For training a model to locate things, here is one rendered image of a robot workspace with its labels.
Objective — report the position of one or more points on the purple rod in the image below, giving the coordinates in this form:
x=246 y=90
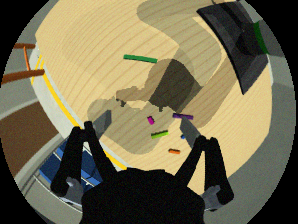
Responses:
x=175 y=115

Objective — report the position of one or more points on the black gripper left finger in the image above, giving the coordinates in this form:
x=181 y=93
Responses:
x=65 y=183

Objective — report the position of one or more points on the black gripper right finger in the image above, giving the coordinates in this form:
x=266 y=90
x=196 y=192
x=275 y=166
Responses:
x=217 y=190

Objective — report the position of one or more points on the orange rod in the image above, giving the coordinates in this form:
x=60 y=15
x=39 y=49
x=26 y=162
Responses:
x=174 y=151

